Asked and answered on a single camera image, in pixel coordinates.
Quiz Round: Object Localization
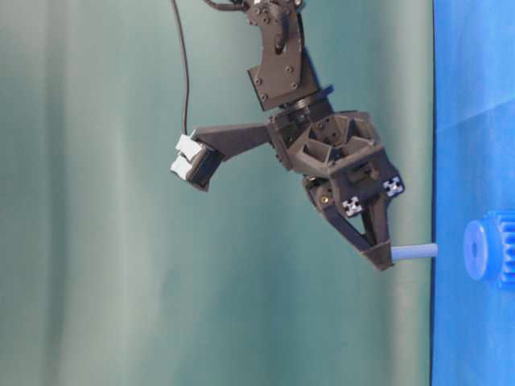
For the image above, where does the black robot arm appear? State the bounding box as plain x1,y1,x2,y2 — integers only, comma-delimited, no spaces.
186,1,404,270

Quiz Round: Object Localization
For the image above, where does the black camera cable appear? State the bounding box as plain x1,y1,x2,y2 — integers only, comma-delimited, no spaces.
171,0,191,135

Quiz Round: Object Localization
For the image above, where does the blue cylindrical shaft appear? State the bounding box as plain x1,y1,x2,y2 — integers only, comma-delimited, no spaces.
391,243,438,261

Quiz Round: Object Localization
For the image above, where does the green fabric backdrop curtain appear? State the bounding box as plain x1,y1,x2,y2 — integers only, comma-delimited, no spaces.
1,1,431,385

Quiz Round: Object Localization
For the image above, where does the wrist camera with silver mount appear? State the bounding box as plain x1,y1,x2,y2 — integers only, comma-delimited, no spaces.
170,134,225,191

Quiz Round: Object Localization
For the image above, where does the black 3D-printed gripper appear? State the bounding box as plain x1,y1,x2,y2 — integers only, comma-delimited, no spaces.
194,111,404,270

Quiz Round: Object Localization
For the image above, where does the small blue plastic gear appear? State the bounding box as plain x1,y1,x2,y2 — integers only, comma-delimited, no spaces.
463,210,514,291

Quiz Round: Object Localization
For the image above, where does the blue mat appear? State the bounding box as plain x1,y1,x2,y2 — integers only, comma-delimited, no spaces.
431,1,514,385

